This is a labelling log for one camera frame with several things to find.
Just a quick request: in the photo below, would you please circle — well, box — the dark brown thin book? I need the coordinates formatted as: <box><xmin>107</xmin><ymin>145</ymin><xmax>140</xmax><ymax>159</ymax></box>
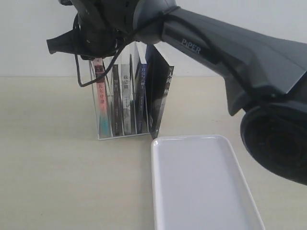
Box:
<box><xmin>113</xmin><ymin>65</ymin><xmax>121</xmax><ymax>136</ymax></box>

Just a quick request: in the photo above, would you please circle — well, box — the white rectangular tray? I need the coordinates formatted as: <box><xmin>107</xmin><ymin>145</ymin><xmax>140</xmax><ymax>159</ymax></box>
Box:
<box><xmin>151</xmin><ymin>135</ymin><xmax>265</xmax><ymax>230</ymax></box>

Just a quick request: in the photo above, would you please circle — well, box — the white wire book rack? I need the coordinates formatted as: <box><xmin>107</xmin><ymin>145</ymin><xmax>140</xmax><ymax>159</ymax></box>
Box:
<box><xmin>90</xmin><ymin>42</ymin><xmax>149</xmax><ymax>140</ymax></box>

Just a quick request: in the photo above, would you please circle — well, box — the grey white book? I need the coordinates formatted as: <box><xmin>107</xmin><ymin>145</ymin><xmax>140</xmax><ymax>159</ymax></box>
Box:
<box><xmin>121</xmin><ymin>51</ymin><xmax>131</xmax><ymax>135</ymax></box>

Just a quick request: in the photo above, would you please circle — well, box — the blue moon cover book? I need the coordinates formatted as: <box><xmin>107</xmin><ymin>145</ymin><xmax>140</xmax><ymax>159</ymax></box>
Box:
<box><xmin>134</xmin><ymin>43</ymin><xmax>148</xmax><ymax>134</ymax></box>

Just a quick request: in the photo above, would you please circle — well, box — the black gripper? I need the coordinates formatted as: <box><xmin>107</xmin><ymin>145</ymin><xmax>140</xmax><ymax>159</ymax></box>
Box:
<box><xmin>47</xmin><ymin>0</ymin><xmax>134</xmax><ymax>60</ymax></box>

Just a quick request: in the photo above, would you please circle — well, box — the black grey cover book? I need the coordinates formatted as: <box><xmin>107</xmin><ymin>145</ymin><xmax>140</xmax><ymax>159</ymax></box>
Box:
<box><xmin>145</xmin><ymin>45</ymin><xmax>175</xmax><ymax>139</ymax></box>

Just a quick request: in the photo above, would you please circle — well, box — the pink and teal book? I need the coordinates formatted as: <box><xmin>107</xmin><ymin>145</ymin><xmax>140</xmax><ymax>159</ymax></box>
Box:
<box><xmin>93</xmin><ymin>58</ymin><xmax>111</xmax><ymax>138</ymax></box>

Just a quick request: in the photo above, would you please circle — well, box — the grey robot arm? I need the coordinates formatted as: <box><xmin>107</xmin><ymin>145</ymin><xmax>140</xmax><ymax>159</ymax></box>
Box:
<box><xmin>47</xmin><ymin>0</ymin><xmax>307</xmax><ymax>185</ymax></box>

